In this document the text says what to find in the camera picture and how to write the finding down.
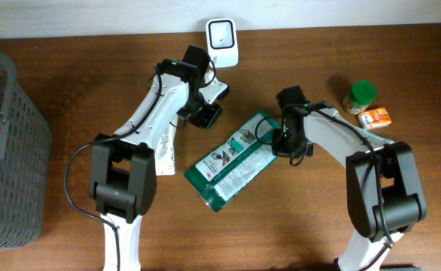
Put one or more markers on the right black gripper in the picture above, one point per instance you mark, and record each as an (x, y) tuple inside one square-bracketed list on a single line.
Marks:
[(279, 146)]

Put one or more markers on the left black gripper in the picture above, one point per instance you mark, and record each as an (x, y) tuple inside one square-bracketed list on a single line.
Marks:
[(205, 117)]

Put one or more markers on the white printed tube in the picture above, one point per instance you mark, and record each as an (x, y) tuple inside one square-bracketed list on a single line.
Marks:
[(165, 152)]

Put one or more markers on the green white wipes packet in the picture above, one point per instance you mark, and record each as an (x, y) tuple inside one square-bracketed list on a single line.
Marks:
[(227, 170)]

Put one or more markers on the green lid small jar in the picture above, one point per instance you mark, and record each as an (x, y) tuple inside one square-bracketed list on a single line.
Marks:
[(360, 96)]

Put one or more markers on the orange small tissue pack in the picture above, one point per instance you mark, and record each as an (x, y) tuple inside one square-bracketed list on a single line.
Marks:
[(374, 118)]

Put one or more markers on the light teal wipe sachet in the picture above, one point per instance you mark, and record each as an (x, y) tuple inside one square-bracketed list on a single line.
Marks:
[(385, 140)]

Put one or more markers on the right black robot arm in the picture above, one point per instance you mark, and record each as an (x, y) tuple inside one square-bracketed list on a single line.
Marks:
[(385, 198)]

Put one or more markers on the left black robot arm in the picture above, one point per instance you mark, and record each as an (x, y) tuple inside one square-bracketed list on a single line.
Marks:
[(123, 178)]

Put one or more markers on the white barcode scanner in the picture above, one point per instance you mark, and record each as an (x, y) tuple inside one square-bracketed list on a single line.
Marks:
[(221, 38)]

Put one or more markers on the grey plastic mesh basket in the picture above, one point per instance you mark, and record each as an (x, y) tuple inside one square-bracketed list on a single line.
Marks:
[(25, 141)]

